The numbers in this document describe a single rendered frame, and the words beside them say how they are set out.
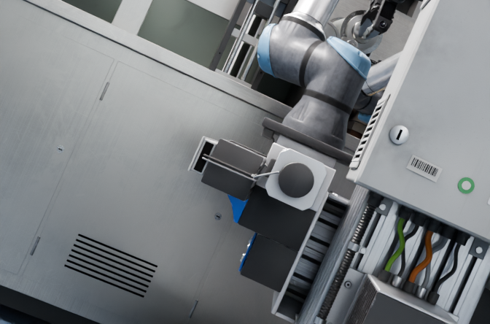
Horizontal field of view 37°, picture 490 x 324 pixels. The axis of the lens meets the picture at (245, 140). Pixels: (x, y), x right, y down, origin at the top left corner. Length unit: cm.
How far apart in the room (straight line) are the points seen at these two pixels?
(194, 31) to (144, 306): 106
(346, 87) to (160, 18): 123
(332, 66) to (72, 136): 83
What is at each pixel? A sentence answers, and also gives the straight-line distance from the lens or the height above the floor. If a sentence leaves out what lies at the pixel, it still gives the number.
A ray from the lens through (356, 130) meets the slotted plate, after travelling 252.
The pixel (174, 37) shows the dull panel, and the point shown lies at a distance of 272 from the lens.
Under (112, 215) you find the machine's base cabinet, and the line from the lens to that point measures 214.
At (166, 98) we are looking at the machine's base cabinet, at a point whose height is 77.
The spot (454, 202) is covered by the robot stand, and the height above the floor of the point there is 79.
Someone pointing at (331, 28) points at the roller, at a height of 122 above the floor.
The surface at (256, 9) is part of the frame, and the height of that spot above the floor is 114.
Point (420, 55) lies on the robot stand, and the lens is 111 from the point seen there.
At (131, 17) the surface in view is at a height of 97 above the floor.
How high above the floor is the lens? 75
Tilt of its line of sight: level
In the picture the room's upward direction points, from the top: 24 degrees clockwise
